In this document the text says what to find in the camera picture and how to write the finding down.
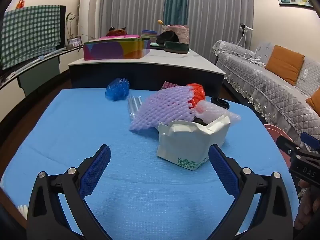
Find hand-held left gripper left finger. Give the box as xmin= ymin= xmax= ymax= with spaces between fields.
xmin=26 ymin=144 xmax=115 ymax=240

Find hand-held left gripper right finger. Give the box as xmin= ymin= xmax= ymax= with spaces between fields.
xmin=208 ymin=144 xmax=293 ymax=240

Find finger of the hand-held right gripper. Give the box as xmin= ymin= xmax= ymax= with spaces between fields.
xmin=276 ymin=135 xmax=305 ymax=157
xmin=300 ymin=132 xmax=320 ymax=153

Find pink plastic bin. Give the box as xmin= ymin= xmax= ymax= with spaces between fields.
xmin=264 ymin=124 xmax=298 ymax=173

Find white paper takeout box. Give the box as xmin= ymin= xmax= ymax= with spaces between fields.
xmin=157 ymin=115 xmax=231 ymax=171

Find red foam net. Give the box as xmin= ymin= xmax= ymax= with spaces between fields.
xmin=187 ymin=83 xmax=206 ymax=110

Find blue plastic bag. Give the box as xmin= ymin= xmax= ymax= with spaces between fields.
xmin=105 ymin=78 xmax=131 ymax=101

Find magenta patterned black box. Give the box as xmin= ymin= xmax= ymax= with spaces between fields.
xmin=161 ymin=81 xmax=179 ymax=90

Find person's right hand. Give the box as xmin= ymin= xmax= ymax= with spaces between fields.
xmin=293 ymin=180 xmax=318 ymax=231

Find orange cushion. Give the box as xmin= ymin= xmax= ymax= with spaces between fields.
xmin=305 ymin=89 xmax=320 ymax=117
xmin=264 ymin=45 xmax=305 ymax=86

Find blue mat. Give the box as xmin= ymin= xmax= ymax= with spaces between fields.
xmin=0 ymin=88 xmax=300 ymax=240

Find sofa with grey quilted cover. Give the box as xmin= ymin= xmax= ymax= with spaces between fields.
xmin=212 ymin=40 xmax=320 ymax=153

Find clear bubble wrap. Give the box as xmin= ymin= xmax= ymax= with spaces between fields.
xmin=194 ymin=101 xmax=242 ymax=128

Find purple foam net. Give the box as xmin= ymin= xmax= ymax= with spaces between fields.
xmin=129 ymin=85 xmax=198 ymax=131

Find television stand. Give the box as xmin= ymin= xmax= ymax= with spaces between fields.
xmin=0 ymin=45 xmax=83 ymax=98

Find white-topped coffee table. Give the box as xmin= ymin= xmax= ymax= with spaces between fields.
xmin=68 ymin=48 xmax=226 ymax=98

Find white clip lamp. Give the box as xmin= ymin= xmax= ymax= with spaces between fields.
xmin=236 ymin=24 xmax=254 ymax=47

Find colourful gift box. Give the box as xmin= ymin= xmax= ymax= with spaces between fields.
xmin=83 ymin=37 xmax=151 ymax=61

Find white rod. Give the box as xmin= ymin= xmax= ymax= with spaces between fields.
xmin=11 ymin=49 xmax=62 ymax=77

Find red teapot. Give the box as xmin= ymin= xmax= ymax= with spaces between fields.
xmin=106 ymin=27 xmax=128 ymax=38

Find pink fabric basket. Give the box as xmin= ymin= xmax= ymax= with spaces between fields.
xmin=162 ymin=24 xmax=190 ymax=45

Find black round lid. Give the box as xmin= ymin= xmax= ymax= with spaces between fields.
xmin=156 ymin=31 xmax=180 ymax=47

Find stack of coloured bowls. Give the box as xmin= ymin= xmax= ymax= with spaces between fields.
xmin=141 ymin=29 xmax=158 ymax=39

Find black television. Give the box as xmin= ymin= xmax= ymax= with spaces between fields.
xmin=0 ymin=5 xmax=67 ymax=80

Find grey curtain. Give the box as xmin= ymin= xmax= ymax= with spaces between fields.
xmin=99 ymin=0 xmax=168 ymax=37
xmin=186 ymin=0 xmax=254 ymax=67

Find potted plant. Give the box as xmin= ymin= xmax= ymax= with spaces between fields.
xmin=65 ymin=12 xmax=77 ymax=39

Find green checked cloth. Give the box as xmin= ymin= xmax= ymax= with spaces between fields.
xmin=0 ymin=5 xmax=62 ymax=70

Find white standing air conditioner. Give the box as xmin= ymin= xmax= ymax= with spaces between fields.
xmin=89 ymin=0 xmax=100 ymax=39

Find teal curtain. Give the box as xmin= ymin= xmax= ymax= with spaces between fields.
xmin=163 ymin=0 xmax=188 ymax=27

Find black ring-shaped object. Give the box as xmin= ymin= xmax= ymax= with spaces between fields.
xmin=211 ymin=97 xmax=230 ymax=110

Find white cables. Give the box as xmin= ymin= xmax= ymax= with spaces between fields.
xmin=232 ymin=41 xmax=266 ymax=67

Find photo frame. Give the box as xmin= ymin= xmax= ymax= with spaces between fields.
xmin=67 ymin=36 xmax=83 ymax=48

